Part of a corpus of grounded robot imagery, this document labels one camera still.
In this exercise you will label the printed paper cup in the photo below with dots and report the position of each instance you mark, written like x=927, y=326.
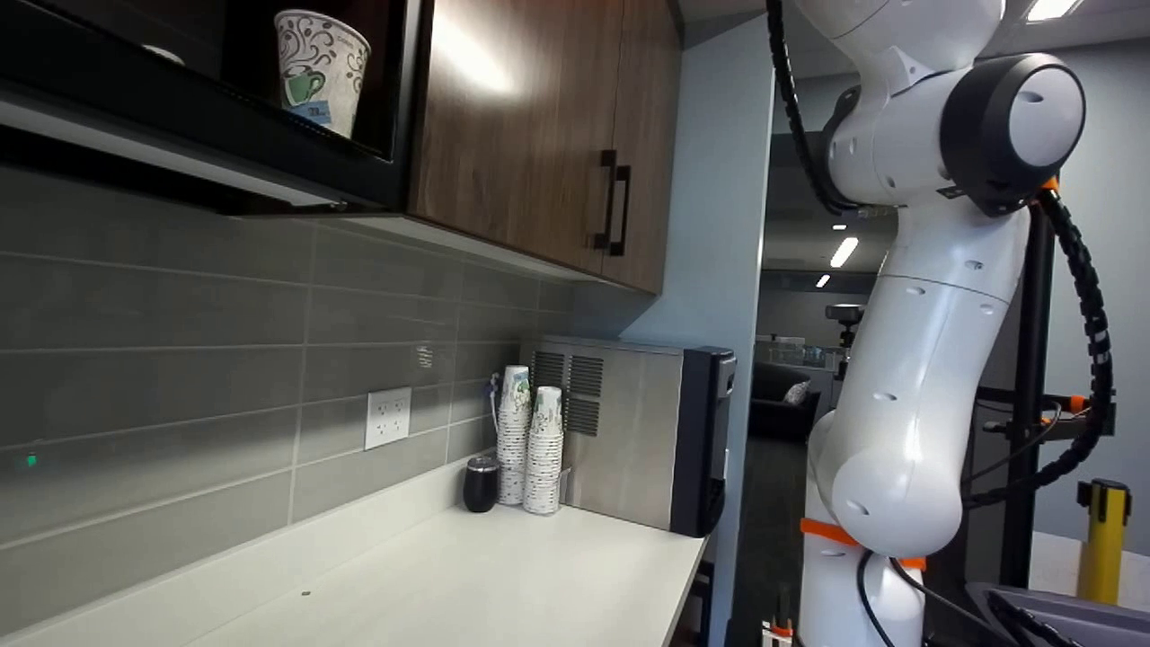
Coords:
x=316, y=73

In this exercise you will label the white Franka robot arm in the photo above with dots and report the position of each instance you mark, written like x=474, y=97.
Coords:
x=922, y=361

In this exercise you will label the tall paper cup stack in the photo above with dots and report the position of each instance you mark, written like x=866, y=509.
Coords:
x=516, y=437

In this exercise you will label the short paper cup stack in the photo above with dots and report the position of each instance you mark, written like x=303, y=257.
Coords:
x=543, y=455

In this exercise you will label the wide wooden cabinet door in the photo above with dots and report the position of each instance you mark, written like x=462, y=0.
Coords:
x=516, y=119

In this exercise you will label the open dark cabinet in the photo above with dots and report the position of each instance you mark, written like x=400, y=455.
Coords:
x=120, y=133

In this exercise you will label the stainless steel appliance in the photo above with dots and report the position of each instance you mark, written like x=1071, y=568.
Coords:
x=624, y=437

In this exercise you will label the black tumbler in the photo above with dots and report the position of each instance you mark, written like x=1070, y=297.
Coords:
x=483, y=485

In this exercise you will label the dark sofa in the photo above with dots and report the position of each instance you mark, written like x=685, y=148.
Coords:
x=782, y=409

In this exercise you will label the small ceiling light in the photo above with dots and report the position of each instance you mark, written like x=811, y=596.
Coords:
x=824, y=283

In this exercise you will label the long ceiling light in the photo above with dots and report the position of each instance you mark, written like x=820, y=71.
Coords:
x=846, y=253

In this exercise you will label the small orange white object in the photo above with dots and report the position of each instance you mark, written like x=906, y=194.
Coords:
x=779, y=635

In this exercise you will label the black stand pole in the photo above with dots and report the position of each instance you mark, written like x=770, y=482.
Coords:
x=1027, y=517

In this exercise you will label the grey tray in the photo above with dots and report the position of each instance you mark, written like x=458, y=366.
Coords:
x=1055, y=616

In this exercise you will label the bright ceiling light panel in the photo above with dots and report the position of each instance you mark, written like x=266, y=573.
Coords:
x=1050, y=7

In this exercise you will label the white double wall outlet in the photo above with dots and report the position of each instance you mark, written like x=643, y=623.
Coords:
x=384, y=420

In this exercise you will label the yellow post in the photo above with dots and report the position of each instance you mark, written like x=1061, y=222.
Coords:
x=1101, y=545

